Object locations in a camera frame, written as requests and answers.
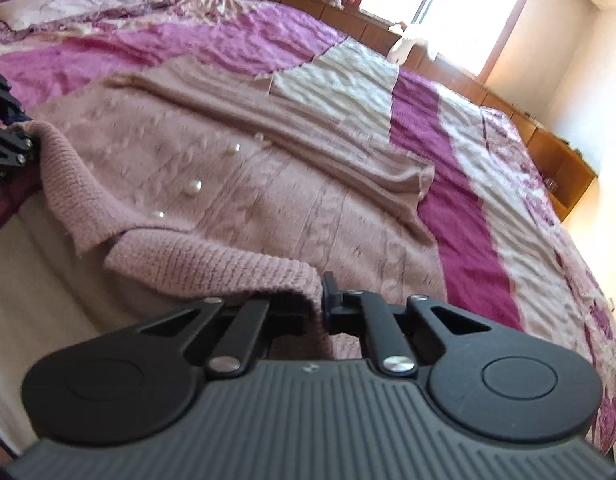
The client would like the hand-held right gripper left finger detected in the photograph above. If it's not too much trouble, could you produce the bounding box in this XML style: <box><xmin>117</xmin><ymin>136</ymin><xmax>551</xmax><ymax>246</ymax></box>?
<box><xmin>138</xmin><ymin>296</ymin><xmax>311</xmax><ymax>380</ymax></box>

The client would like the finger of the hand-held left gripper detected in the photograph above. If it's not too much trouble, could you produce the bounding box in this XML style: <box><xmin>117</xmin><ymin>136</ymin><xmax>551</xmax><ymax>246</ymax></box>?
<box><xmin>0</xmin><ymin>120</ymin><xmax>39</xmax><ymax>181</ymax></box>
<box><xmin>0</xmin><ymin>64</ymin><xmax>27</xmax><ymax>127</ymax></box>

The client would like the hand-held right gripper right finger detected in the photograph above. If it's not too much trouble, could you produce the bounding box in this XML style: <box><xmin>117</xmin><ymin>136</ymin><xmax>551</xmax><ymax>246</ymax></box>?
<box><xmin>320</xmin><ymin>271</ymin><xmax>493</xmax><ymax>378</ymax></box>

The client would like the pink knitted cardigan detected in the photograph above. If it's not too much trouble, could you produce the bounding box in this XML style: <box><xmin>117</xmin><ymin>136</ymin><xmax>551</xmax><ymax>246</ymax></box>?
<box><xmin>35</xmin><ymin>55</ymin><xmax>449</xmax><ymax>361</ymax></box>

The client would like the pale pink ruffled pillow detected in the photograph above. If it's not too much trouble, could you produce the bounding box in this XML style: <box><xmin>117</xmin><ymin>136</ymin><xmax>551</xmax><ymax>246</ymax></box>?
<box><xmin>0</xmin><ymin>0</ymin><xmax>176</xmax><ymax>32</ymax></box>

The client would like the white bed sheet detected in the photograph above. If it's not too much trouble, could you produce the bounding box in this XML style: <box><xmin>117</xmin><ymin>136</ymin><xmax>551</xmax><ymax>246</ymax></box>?
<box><xmin>0</xmin><ymin>192</ymin><xmax>169</xmax><ymax>453</ymax></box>

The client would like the purple striped bedspread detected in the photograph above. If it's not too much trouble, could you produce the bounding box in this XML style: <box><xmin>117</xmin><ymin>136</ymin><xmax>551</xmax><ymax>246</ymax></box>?
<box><xmin>0</xmin><ymin>0</ymin><xmax>616</xmax><ymax>461</ymax></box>

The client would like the low wooden cabinet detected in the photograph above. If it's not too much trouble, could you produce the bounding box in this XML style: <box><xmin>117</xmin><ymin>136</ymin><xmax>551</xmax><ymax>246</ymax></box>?
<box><xmin>240</xmin><ymin>0</ymin><xmax>600</xmax><ymax>222</ymax></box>

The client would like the white cloth on ledge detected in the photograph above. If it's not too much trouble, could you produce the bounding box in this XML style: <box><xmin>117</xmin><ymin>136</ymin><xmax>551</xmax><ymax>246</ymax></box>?
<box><xmin>387</xmin><ymin>22</ymin><xmax>439</xmax><ymax>64</ymax></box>

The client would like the window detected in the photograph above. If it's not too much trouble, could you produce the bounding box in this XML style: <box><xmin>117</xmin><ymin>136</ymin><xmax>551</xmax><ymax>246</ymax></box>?
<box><xmin>355</xmin><ymin>0</ymin><xmax>541</xmax><ymax>81</ymax></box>

